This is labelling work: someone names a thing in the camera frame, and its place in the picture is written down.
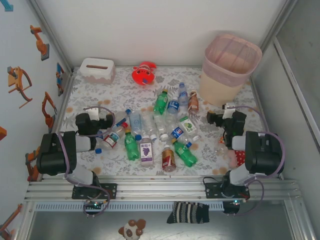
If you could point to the clear bottle red cap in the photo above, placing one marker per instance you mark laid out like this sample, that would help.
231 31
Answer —
117 128

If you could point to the red label clear bottle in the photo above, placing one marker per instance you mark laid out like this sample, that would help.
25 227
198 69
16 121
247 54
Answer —
110 140

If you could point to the brown drink bottle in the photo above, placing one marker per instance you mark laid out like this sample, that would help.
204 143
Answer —
193 102

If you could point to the lime label clear bottle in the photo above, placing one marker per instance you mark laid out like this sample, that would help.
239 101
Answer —
188 125

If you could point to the clear bottle blue cap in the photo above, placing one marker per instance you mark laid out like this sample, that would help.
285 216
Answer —
136 122

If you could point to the beige bin with pink mesh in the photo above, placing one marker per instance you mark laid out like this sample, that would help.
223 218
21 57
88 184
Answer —
220 87

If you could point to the green bottle yellow cap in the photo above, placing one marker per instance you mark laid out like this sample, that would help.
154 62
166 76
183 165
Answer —
185 152
131 146

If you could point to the small clear bottle orange cap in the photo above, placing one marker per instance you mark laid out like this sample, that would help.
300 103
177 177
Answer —
222 151

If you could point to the pepsi label clear bottle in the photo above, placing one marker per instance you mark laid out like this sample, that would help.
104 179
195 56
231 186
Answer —
177 132

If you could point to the blue label water bottle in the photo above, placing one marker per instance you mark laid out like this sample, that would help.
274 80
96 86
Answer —
173 106

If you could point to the grape juice bottle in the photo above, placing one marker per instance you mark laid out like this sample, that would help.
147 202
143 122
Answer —
146 150

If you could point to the clear bottle white cap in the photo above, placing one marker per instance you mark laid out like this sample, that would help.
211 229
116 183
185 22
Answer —
160 126

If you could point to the green bottle dark cap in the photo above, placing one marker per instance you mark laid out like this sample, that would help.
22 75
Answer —
160 102

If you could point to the red gold label bottle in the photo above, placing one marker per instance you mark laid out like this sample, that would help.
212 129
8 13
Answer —
168 158

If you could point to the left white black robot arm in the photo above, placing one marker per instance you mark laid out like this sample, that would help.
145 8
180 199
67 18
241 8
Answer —
55 155

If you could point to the pink plush toy dotted dress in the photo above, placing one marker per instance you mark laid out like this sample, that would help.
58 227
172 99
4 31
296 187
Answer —
238 157

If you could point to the floral table cloth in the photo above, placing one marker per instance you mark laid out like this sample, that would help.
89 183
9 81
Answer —
120 167

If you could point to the white tissue box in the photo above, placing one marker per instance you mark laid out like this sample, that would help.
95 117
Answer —
97 71

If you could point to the red plush toy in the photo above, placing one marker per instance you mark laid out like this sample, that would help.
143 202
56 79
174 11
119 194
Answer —
143 73

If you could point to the small controller board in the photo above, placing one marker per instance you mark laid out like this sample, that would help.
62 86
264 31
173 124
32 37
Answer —
93 204
231 206

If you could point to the black striped sock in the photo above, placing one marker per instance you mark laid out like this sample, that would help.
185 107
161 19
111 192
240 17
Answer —
187 212

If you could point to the brown white plush dog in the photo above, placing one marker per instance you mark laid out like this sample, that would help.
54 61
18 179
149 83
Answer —
131 230

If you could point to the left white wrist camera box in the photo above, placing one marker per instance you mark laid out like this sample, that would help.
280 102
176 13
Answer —
93 113

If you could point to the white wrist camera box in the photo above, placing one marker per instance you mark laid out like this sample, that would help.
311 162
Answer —
93 113
228 110

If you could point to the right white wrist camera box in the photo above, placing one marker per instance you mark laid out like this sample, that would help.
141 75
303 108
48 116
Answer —
228 110

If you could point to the blue orange wall sticker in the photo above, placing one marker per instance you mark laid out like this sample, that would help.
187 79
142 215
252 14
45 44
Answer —
60 75

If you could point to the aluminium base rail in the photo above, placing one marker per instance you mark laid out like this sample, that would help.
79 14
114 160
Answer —
160 190

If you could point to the orange block wall sticker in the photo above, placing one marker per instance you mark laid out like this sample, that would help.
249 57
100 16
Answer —
2 133

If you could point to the orange gripper wall sticker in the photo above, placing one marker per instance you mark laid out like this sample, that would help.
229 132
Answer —
15 80

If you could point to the aluminium frame post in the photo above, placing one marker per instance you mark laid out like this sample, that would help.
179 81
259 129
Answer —
51 32
278 25

